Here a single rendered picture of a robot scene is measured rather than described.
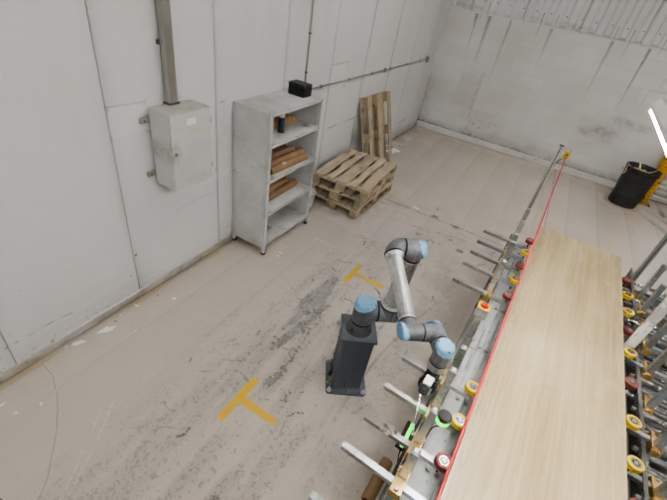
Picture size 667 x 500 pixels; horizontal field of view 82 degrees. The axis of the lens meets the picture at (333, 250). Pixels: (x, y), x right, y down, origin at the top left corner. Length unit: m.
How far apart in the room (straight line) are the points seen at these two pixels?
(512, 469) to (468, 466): 0.21
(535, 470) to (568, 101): 7.80
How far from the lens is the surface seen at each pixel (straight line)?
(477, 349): 3.04
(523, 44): 9.19
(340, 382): 3.15
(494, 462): 2.21
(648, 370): 3.34
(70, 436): 3.21
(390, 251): 2.20
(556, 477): 2.34
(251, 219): 4.19
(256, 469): 2.89
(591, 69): 9.17
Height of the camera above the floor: 2.64
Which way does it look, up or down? 36 degrees down
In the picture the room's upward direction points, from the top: 11 degrees clockwise
